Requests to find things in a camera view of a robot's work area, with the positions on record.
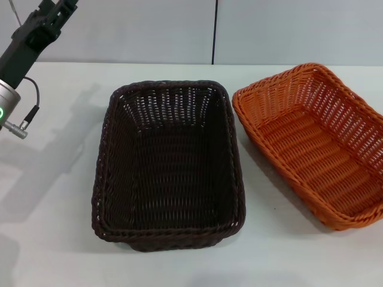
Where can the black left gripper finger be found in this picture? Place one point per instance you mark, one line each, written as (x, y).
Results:
(66, 10)
(49, 9)

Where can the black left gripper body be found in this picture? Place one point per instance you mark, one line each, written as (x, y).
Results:
(27, 39)

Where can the dark brown wicker basket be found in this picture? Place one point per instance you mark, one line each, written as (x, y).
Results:
(167, 179)

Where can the orange wicker basket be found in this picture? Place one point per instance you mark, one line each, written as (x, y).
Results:
(317, 155)

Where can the black vertical wall strip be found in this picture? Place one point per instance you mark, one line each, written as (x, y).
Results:
(215, 30)

